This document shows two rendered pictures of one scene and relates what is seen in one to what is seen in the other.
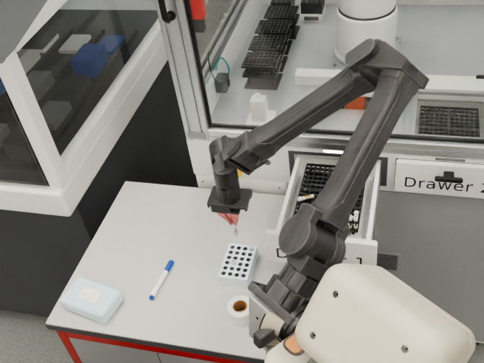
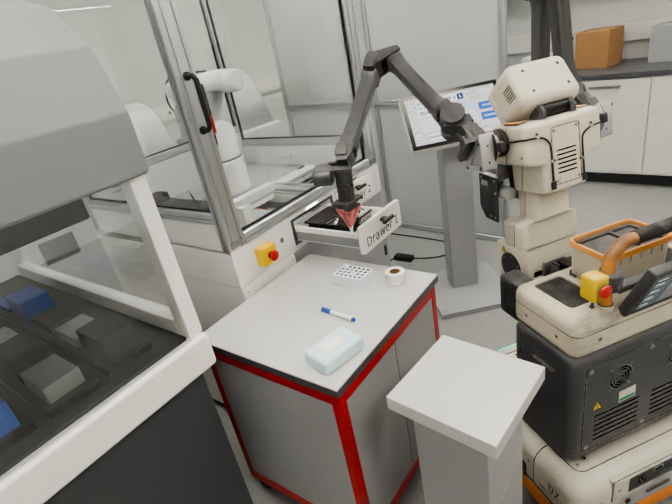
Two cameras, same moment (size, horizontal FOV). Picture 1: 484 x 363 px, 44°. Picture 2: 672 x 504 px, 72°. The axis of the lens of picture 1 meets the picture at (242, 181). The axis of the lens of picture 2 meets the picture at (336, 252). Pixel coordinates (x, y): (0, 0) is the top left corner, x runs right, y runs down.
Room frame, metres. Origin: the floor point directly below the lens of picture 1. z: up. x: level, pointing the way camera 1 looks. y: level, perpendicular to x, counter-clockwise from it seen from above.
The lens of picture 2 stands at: (0.65, 1.43, 1.58)
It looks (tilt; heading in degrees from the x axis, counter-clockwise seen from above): 25 degrees down; 290
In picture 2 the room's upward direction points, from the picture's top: 11 degrees counter-clockwise
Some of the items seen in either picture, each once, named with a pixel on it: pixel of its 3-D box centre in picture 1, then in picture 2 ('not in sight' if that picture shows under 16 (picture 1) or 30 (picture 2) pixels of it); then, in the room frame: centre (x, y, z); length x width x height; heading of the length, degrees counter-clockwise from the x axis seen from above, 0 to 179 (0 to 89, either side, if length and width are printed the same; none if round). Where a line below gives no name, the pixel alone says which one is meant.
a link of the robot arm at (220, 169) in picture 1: (225, 171); (341, 176); (1.08, 0.04, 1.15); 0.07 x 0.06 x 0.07; 3
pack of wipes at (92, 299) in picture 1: (91, 299); (334, 349); (1.06, 0.46, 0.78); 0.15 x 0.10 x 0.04; 58
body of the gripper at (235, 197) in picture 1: (228, 191); (346, 193); (1.08, 0.04, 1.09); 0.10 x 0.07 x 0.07; 70
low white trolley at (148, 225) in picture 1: (204, 329); (339, 390); (1.19, 0.20, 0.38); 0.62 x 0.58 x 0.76; 70
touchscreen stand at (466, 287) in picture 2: not in sight; (460, 214); (0.77, -1.09, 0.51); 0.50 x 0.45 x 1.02; 111
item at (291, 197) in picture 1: (331, 198); (337, 223); (1.22, -0.25, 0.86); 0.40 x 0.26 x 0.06; 160
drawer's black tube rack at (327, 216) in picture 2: (330, 199); (339, 222); (1.21, -0.24, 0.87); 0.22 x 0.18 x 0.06; 160
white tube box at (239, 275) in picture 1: (238, 265); (353, 276); (1.10, 0.05, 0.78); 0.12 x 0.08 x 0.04; 159
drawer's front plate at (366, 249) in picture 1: (320, 251); (380, 225); (1.03, -0.17, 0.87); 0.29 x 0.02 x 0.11; 70
